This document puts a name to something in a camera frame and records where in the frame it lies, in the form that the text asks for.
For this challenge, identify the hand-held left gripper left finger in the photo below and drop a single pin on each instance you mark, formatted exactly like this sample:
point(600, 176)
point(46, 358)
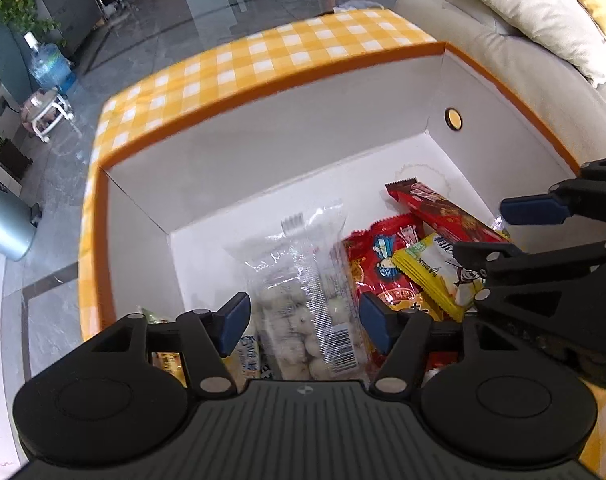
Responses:
point(233, 322)

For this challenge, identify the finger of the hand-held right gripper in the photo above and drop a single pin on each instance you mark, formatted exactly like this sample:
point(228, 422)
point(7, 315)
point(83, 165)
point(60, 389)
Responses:
point(533, 210)
point(543, 270)

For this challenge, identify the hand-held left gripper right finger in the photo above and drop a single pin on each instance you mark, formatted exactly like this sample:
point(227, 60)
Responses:
point(375, 322)

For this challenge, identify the clear packet of white balls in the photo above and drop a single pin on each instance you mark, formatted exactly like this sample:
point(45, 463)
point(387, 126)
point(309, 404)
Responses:
point(298, 310)

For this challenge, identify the yellow white snack packet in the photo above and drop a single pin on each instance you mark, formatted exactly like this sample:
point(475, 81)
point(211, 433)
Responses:
point(433, 270)

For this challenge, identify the orange cardboard box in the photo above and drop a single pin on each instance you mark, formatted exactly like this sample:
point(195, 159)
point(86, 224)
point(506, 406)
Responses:
point(283, 160)

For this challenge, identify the white blue-print packet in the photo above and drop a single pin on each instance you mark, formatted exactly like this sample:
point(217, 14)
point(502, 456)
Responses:
point(250, 357)

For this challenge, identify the red cartoon snack bag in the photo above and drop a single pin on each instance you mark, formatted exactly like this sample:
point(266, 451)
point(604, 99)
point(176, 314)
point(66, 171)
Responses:
point(378, 270)

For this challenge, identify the yellow orange packet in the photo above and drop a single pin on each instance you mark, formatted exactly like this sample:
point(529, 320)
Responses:
point(169, 367)

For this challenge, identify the red brown chocolate bar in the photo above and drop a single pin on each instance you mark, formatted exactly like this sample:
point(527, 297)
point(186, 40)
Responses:
point(448, 215)

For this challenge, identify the beige sofa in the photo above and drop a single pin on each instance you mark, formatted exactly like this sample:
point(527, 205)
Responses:
point(483, 50)

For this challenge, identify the white cushion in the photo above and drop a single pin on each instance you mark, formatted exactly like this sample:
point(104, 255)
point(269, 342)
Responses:
point(533, 10)

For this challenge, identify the silver trash bin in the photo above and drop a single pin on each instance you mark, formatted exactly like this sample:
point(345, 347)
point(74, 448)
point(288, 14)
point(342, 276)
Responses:
point(5, 220)

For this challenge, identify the white small stool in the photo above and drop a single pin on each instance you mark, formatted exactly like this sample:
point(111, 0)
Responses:
point(45, 112)

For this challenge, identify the potted plant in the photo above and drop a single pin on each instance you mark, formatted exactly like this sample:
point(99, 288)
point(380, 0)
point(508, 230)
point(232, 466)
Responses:
point(0, 150)

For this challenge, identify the blue water bottle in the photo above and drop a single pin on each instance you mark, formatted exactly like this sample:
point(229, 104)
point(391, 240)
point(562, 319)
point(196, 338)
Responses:
point(48, 65)

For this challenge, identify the grey cabinet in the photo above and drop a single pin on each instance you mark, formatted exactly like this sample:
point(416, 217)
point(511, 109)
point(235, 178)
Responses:
point(68, 5)

